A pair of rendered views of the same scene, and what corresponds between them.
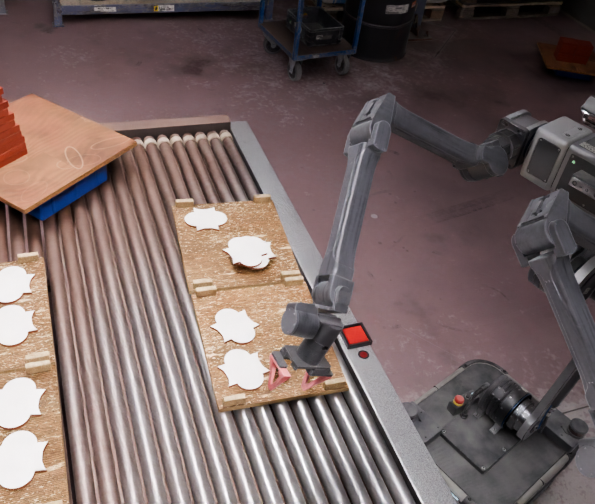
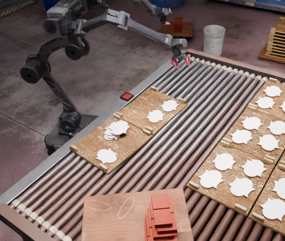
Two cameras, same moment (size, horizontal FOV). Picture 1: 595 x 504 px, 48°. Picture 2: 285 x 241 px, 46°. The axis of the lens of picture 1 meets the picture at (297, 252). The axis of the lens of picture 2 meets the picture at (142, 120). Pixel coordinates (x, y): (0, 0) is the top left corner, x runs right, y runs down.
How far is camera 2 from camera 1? 2.76 m
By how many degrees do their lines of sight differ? 81
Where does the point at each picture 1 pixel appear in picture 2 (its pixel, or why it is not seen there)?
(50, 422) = (235, 127)
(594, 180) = (77, 7)
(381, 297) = not seen: hidden behind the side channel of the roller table
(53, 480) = (245, 115)
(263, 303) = (137, 117)
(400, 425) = (150, 79)
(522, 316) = not seen: outside the picture
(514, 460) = (88, 121)
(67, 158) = (130, 208)
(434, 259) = not seen: outside the picture
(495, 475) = not seen: hidden behind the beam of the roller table
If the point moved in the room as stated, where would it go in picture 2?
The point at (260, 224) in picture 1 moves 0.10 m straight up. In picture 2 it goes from (92, 141) to (89, 129)
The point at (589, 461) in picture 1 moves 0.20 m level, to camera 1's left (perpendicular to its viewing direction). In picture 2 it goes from (166, 11) to (179, 19)
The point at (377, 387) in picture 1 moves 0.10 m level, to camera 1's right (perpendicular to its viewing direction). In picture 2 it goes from (142, 86) to (135, 81)
